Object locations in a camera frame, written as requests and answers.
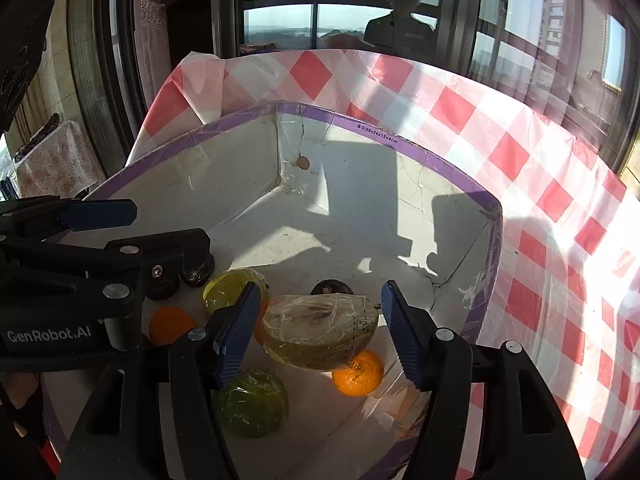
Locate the dark wrinkled fruit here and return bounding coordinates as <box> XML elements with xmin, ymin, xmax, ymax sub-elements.
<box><xmin>181</xmin><ymin>255</ymin><xmax>216</xmax><ymax>287</ymax></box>
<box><xmin>311</xmin><ymin>279</ymin><xmax>352</xmax><ymax>298</ymax></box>

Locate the large green citrus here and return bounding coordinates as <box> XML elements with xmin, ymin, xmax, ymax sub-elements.
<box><xmin>212</xmin><ymin>369</ymin><xmax>290</xmax><ymax>438</ymax></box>

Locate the large orange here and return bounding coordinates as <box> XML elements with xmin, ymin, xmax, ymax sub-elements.
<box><xmin>331</xmin><ymin>349</ymin><xmax>385</xmax><ymax>397</ymax></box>

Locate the pink embroidered curtain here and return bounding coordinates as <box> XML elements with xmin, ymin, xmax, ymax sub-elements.
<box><xmin>132</xmin><ymin>0</ymin><xmax>173</xmax><ymax>106</ymax></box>

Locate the green pear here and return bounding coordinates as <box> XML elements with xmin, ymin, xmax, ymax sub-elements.
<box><xmin>261</xmin><ymin>293</ymin><xmax>380</xmax><ymax>372</ymax></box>
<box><xmin>202</xmin><ymin>267</ymin><xmax>271</xmax><ymax>318</ymax></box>

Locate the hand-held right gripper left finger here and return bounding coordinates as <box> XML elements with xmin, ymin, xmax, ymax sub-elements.
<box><xmin>57</xmin><ymin>282</ymin><xmax>262</xmax><ymax>480</ymax></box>

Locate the red white checked tablecloth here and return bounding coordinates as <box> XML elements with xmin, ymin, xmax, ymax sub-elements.
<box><xmin>125</xmin><ymin>49</ymin><xmax>640</xmax><ymax>480</ymax></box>

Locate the dark window frame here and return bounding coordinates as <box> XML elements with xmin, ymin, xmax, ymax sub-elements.
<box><xmin>70</xmin><ymin>0</ymin><xmax>640</xmax><ymax>176</ymax></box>

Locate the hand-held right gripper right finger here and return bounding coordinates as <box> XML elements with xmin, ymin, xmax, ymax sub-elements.
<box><xmin>381</xmin><ymin>280</ymin><xmax>586</xmax><ymax>480</ymax></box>

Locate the purple cardboard box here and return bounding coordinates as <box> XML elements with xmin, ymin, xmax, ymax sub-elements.
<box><xmin>42</xmin><ymin>101</ymin><xmax>503</xmax><ymax>480</ymax></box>

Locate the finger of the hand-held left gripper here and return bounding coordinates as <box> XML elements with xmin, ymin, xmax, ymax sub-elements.
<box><xmin>0</xmin><ymin>199</ymin><xmax>138</xmax><ymax>241</ymax></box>
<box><xmin>0</xmin><ymin>228</ymin><xmax>215</xmax><ymax>318</ymax></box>

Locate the side table with floral cloth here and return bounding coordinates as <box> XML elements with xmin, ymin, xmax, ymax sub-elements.
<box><xmin>12</xmin><ymin>115</ymin><xmax>98</xmax><ymax>198</ymax></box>

